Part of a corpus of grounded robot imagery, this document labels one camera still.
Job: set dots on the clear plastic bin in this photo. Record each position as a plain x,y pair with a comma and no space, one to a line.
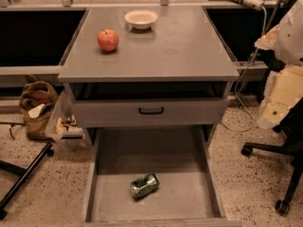
62,126

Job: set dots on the red apple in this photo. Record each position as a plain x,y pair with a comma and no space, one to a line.
108,40

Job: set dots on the black drawer handle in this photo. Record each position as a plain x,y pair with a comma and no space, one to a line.
151,111

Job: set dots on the grey drawer cabinet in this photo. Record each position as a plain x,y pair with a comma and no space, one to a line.
179,57

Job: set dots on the open grey middle drawer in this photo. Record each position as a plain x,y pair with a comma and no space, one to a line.
186,197

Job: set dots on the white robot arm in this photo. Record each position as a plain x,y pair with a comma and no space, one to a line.
284,89

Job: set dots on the white bowl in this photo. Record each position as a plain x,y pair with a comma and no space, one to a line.
141,18

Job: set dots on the black metal stand leg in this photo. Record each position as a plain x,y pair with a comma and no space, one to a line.
23,174

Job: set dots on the grey top drawer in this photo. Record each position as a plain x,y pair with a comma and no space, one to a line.
124,113

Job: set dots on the crushed green soda can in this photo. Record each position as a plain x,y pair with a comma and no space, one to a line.
144,186

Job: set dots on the brown fabric bag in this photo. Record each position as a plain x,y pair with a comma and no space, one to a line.
37,102

